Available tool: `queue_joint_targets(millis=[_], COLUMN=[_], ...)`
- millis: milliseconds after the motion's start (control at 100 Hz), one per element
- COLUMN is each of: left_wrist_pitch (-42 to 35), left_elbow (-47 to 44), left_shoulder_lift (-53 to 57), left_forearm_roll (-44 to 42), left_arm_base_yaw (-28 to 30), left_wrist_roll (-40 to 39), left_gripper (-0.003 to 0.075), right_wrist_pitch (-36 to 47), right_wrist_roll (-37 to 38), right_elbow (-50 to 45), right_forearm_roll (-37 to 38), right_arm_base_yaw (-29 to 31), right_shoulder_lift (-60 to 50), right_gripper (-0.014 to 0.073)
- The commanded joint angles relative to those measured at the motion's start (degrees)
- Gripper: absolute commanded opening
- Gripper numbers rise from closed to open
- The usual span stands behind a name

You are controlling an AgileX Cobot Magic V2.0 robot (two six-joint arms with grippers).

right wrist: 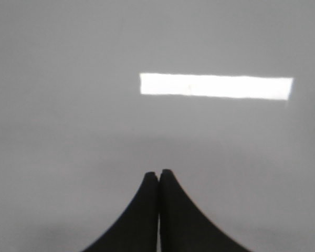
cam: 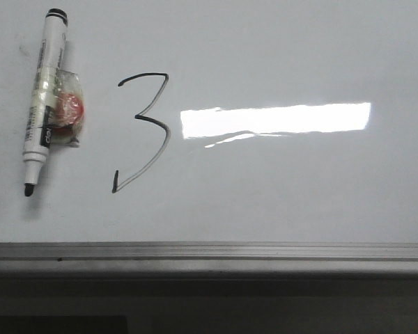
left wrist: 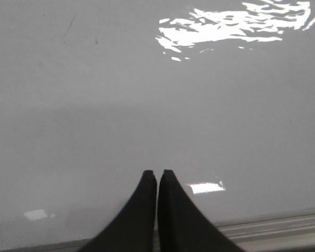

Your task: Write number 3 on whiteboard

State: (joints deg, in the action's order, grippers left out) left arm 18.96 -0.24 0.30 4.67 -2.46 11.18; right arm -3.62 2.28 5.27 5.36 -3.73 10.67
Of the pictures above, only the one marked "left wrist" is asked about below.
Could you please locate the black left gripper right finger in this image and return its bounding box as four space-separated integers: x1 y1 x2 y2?
157 170 243 251

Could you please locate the aluminium whiteboard frame rail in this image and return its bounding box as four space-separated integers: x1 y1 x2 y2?
0 198 315 251

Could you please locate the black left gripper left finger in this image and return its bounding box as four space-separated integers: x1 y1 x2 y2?
79 170 157 251

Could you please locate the white whiteboard surface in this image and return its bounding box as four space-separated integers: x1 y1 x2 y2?
0 1 315 250

